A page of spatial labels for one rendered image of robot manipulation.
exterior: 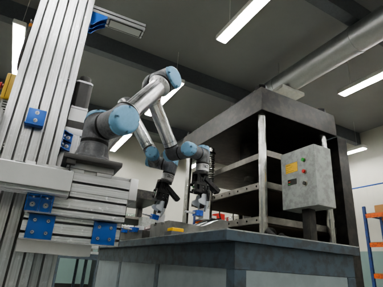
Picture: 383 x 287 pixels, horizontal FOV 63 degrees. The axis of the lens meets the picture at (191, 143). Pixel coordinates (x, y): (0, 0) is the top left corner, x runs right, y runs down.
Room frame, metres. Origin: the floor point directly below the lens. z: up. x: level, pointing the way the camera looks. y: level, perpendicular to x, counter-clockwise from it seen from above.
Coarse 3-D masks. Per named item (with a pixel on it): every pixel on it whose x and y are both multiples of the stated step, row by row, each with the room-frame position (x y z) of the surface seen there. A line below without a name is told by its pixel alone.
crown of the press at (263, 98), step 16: (256, 96) 2.12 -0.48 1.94; (272, 96) 2.12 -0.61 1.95; (224, 112) 2.51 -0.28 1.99; (240, 112) 2.30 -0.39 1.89; (256, 112) 2.13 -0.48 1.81; (272, 112) 2.12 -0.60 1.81; (288, 112) 2.20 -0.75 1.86; (304, 112) 2.28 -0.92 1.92; (320, 112) 2.37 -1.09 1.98; (208, 128) 2.75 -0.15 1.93; (224, 128) 2.51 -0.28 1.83; (240, 128) 2.44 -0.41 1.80; (256, 128) 2.41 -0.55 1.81; (272, 128) 2.39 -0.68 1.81; (288, 128) 2.37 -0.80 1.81; (304, 128) 2.35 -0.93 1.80; (320, 128) 2.36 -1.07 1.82; (208, 144) 2.86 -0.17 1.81; (224, 144) 2.83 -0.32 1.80; (240, 144) 2.80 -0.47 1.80; (256, 144) 2.74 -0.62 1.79; (272, 144) 2.74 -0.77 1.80; (288, 144) 2.71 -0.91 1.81; (304, 144) 2.69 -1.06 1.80; (224, 160) 3.31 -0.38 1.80; (240, 160) 2.82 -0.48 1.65
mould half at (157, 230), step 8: (152, 224) 1.88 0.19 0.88; (160, 224) 1.77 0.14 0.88; (168, 224) 1.68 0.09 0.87; (176, 224) 1.69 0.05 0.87; (184, 224) 1.72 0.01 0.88; (192, 224) 1.74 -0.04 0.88; (200, 224) 1.90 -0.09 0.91; (208, 224) 1.78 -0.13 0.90; (216, 224) 1.81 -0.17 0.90; (224, 224) 1.83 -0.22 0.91; (152, 232) 1.87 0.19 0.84; (160, 232) 1.76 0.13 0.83
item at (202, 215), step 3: (195, 210) 1.62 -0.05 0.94; (198, 210) 1.61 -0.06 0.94; (201, 210) 1.64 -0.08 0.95; (207, 210) 1.64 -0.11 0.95; (189, 213) 1.61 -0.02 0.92; (192, 213) 1.62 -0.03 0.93; (195, 213) 1.61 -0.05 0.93; (198, 213) 1.61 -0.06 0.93; (201, 213) 1.62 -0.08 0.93; (204, 213) 1.63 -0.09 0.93; (207, 213) 1.64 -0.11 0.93; (198, 216) 1.65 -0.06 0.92; (201, 216) 1.64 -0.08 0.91; (204, 216) 1.63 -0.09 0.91; (207, 216) 1.64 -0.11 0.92; (198, 219) 1.67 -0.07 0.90; (201, 219) 1.66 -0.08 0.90; (204, 219) 1.65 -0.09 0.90; (207, 219) 1.64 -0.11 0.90
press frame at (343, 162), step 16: (336, 144) 2.47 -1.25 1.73; (336, 160) 2.48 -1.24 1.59; (336, 176) 2.50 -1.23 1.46; (336, 192) 2.51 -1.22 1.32; (352, 192) 2.51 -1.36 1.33; (336, 208) 2.53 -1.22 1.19; (352, 208) 2.50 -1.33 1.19; (320, 224) 2.75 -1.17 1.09; (336, 224) 2.54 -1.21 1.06; (352, 224) 2.49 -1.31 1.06; (320, 240) 2.76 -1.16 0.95; (352, 240) 2.48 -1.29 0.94
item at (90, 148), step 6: (84, 138) 1.20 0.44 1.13; (90, 138) 1.20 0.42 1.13; (96, 138) 1.20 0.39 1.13; (84, 144) 1.20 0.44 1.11; (90, 144) 1.19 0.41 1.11; (96, 144) 1.20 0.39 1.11; (102, 144) 1.22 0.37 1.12; (78, 150) 1.20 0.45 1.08; (84, 150) 1.19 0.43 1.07; (90, 150) 1.18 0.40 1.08; (96, 150) 1.19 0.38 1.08; (102, 150) 1.21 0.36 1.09; (90, 156) 1.18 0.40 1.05; (96, 156) 1.19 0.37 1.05; (102, 156) 1.21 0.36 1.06; (108, 156) 1.26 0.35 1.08
